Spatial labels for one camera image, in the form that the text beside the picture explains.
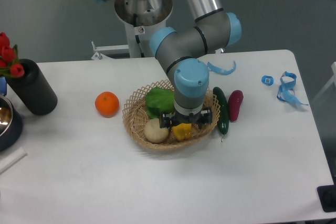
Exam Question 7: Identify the purple eggplant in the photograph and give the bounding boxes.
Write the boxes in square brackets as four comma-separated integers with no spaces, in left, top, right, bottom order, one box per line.
[228,90,244,122]

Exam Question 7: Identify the blue curved tape strip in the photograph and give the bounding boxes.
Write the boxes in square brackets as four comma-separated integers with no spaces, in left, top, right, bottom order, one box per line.
[206,60,236,76]

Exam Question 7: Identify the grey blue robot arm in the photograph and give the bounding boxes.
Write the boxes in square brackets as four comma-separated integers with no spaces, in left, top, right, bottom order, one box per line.
[95,0,242,128]

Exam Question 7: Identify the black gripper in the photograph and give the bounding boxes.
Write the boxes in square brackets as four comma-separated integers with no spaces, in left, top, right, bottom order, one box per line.
[160,107,212,129]

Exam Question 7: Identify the yellow bell pepper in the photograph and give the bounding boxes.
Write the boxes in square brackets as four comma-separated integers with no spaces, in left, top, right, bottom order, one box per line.
[172,123,192,142]

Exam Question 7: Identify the dark green cucumber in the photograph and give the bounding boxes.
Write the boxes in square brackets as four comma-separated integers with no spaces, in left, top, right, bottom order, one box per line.
[213,87,229,142]

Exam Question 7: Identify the black cylindrical vase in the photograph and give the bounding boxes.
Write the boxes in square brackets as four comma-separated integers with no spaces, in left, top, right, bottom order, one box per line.
[6,59,58,115]

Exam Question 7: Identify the woven wicker basket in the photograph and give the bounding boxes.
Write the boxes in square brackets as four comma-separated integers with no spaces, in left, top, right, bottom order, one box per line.
[122,79,220,151]

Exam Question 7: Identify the white frame right edge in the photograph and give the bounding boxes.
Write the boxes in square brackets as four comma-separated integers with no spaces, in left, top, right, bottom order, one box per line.
[320,62,336,95]

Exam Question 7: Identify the black device table corner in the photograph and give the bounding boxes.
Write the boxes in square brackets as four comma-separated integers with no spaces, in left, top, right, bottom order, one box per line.
[317,185,335,212]

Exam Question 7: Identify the orange fruit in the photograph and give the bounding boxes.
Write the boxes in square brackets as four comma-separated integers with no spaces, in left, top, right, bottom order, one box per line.
[94,91,120,118]

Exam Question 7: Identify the blue tangled tape strip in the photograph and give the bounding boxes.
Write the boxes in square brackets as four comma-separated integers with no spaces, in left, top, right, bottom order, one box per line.
[276,71,308,105]

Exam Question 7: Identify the red tulip flowers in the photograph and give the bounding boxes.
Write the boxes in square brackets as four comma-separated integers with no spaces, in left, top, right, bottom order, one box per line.
[1,32,25,79]

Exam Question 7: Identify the blue object left edge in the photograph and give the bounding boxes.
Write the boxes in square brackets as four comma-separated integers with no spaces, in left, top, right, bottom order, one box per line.
[0,77,7,96]

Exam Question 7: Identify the white flat stick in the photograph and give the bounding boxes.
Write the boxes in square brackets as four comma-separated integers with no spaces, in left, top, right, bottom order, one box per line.
[1,147,27,174]

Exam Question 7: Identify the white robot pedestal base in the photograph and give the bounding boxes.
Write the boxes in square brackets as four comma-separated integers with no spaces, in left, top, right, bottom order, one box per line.
[92,0,173,60]

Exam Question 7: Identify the green bok choy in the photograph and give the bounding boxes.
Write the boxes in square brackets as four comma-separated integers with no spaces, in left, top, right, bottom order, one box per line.
[145,87,174,119]

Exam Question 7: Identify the small blue tape roll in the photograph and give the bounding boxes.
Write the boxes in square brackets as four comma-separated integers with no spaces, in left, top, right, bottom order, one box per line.
[261,75,274,86]

